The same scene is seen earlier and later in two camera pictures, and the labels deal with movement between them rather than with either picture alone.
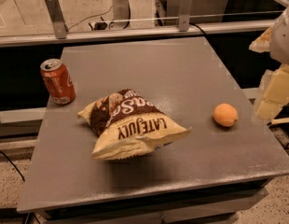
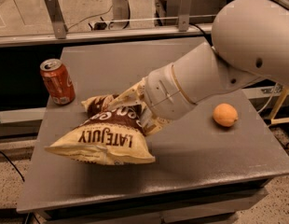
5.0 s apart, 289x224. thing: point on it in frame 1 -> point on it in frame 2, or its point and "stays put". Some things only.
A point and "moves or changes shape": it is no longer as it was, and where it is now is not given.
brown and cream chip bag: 127,125 moves or changes shape
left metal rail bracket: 56,14 stays put
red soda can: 59,81 stays put
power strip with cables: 103,25 stays put
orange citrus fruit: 225,115 stays put
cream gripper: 282,39 -> 161,90
